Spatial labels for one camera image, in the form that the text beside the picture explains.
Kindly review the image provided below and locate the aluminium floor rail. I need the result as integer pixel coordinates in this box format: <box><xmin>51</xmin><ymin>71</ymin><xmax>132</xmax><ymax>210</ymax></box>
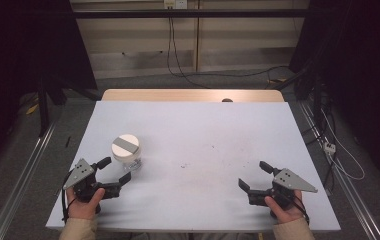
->
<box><xmin>298</xmin><ymin>100</ymin><xmax>380</xmax><ymax>240</ymax></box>
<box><xmin>0</xmin><ymin>122</ymin><xmax>58</xmax><ymax>240</ymax></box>

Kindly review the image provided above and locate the black curtain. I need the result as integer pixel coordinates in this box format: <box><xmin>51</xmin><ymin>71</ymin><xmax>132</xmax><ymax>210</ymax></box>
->
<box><xmin>289</xmin><ymin>0</ymin><xmax>380</xmax><ymax>191</ymax></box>
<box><xmin>0</xmin><ymin>0</ymin><xmax>98</xmax><ymax>181</ymax></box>

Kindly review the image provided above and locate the hand-held gripper black cable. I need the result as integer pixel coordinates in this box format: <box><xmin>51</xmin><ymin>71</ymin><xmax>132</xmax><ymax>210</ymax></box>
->
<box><xmin>60</xmin><ymin>171</ymin><xmax>79</xmax><ymax>224</ymax></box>
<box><xmin>290</xmin><ymin>194</ymin><xmax>311</xmax><ymax>225</ymax></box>

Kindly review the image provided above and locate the black horizontal metal bar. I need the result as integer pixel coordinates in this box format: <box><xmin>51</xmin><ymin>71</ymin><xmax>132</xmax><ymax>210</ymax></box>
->
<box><xmin>72</xmin><ymin>8</ymin><xmax>312</xmax><ymax>19</ymax></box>

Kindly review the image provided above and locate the white board table cover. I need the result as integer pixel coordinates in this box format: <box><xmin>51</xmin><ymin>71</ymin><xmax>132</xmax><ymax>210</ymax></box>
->
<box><xmin>45</xmin><ymin>100</ymin><xmax>342</xmax><ymax>233</ymax></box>

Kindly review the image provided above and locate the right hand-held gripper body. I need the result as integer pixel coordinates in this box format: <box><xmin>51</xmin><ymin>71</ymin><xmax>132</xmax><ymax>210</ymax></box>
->
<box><xmin>247</xmin><ymin>167</ymin><xmax>319</xmax><ymax>206</ymax></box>

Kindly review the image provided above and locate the black hanging power cable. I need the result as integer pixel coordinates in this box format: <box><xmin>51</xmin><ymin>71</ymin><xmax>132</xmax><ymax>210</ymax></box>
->
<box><xmin>166</xmin><ymin>16</ymin><xmax>291</xmax><ymax>90</ymax></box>

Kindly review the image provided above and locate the wooden table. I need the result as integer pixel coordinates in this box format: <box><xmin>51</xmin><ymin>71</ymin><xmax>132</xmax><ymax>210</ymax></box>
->
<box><xmin>101</xmin><ymin>88</ymin><xmax>285</xmax><ymax>103</ymax></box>

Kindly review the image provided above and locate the person's left hand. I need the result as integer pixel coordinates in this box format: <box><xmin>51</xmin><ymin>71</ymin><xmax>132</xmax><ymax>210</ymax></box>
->
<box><xmin>66</xmin><ymin>187</ymin><xmax>106</xmax><ymax>221</ymax></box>

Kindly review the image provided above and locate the person's right hand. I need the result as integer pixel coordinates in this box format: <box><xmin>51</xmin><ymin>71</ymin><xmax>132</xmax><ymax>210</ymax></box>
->
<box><xmin>264</xmin><ymin>189</ymin><xmax>307</xmax><ymax>224</ymax></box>

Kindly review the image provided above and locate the right hand-held gripper black cable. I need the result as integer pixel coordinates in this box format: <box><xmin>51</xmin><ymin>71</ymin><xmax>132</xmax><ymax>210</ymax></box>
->
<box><xmin>290</xmin><ymin>194</ymin><xmax>311</xmax><ymax>225</ymax></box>

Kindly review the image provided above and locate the black metal stand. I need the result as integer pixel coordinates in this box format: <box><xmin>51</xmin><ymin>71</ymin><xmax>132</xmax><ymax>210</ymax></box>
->
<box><xmin>37</xmin><ymin>75</ymin><xmax>52</xmax><ymax>138</ymax></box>

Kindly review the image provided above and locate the white wall socket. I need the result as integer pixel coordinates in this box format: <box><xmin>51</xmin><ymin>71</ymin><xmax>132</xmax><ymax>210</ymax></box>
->
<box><xmin>163</xmin><ymin>0</ymin><xmax>188</xmax><ymax>10</ymax></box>

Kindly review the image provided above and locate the left hand-held gripper black cable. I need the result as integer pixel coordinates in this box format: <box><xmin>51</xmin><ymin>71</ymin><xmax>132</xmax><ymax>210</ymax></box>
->
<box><xmin>60</xmin><ymin>171</ymin><xmax>79</xmax><ymax>224</ymax></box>

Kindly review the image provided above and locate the yellow floor tape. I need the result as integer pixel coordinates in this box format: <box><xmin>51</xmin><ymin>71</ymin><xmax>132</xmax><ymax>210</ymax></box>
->
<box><xmin>25</xmin><ymin>103</ymin><xmax>40</xmax><ymax>116</ymax></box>

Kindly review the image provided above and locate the white power strip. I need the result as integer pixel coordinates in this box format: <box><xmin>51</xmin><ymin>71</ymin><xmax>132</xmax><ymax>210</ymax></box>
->
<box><xmin>323</xmin><ymin>141</ymin><xmax>337</xmax><ymax>156</ymax></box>

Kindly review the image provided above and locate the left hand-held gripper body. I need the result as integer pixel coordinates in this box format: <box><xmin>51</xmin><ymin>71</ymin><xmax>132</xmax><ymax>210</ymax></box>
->
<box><xmin>62</xmin><ymin>158</ymin><xmax>122</xmax><ymax>203</ymax></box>

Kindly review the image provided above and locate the white cable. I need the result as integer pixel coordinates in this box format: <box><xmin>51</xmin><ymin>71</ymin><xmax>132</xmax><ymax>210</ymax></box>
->
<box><xmin>321</xmin><ymin>109</ymin><xmax>366</xmax><ymax>181</ymax></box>

